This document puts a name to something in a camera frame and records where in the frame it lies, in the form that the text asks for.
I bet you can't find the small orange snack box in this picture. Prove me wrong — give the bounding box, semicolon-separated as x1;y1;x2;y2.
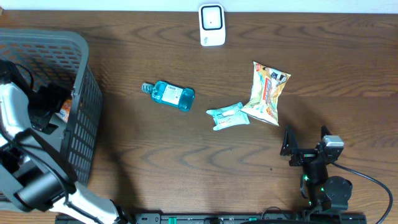
55;99;72;123

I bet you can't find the cream snack bag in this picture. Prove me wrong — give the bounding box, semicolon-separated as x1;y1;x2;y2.
241;62;291;126

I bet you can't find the teal wet wipes pack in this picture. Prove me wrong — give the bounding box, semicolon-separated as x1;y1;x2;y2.
206;102;250;131

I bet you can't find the blue mouthwash bottle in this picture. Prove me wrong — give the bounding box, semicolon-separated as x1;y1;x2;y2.
141;80;195;111

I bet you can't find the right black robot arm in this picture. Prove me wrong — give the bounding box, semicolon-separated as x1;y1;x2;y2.
280;126;353;221

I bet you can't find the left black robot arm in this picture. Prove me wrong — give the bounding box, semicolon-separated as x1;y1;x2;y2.
1;60;135;223

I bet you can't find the white barcode scanner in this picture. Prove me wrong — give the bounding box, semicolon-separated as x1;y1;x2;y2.
198;4;226;47

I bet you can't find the grey plastic shopping basket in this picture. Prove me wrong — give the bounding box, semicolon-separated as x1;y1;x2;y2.
1;29;103;186

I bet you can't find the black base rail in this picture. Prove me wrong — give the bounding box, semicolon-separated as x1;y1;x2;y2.
134;212;367;224

